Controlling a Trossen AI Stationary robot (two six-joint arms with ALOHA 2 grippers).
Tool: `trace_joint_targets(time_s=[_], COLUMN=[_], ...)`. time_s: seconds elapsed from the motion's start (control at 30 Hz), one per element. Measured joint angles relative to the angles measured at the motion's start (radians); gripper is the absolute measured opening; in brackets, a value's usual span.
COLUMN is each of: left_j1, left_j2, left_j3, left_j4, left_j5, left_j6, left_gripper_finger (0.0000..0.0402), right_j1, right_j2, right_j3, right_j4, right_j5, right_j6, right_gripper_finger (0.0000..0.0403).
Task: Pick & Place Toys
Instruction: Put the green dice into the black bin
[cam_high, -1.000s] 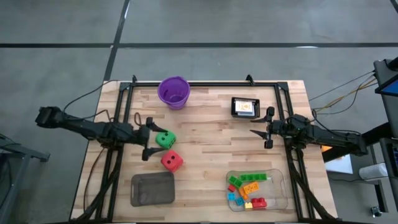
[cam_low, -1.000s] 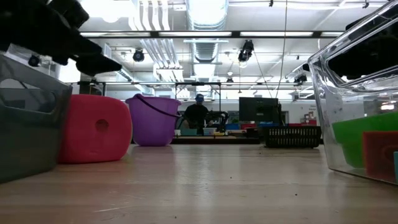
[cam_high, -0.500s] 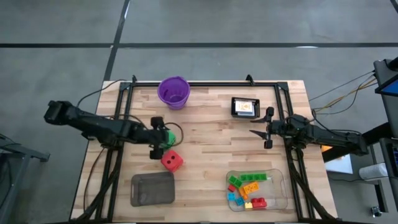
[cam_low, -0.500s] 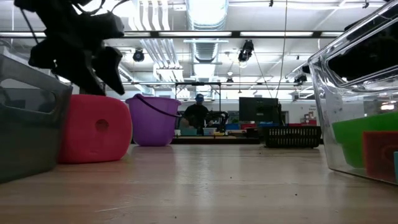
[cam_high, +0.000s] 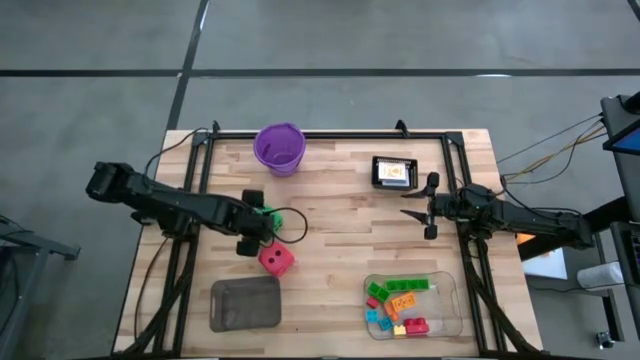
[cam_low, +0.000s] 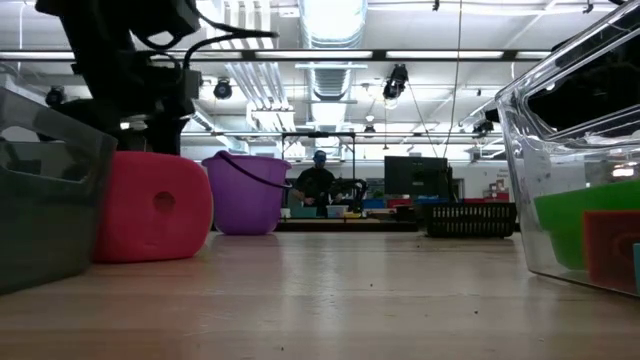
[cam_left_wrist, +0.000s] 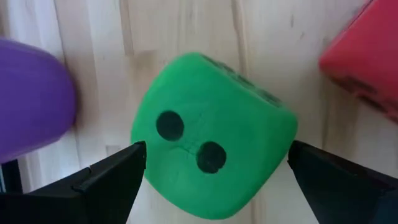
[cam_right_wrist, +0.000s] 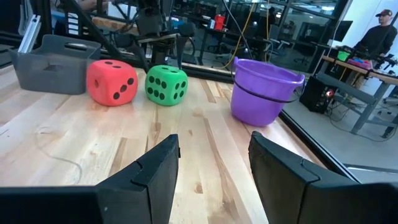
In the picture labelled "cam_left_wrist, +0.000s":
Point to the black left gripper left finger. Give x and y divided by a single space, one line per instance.
77 202

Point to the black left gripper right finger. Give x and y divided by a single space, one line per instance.
342 199

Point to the green foam die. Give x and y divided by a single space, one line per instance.
217 102

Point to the purple plastic bucket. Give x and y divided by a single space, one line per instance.
34 99

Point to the red foam die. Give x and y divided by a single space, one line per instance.
367 53

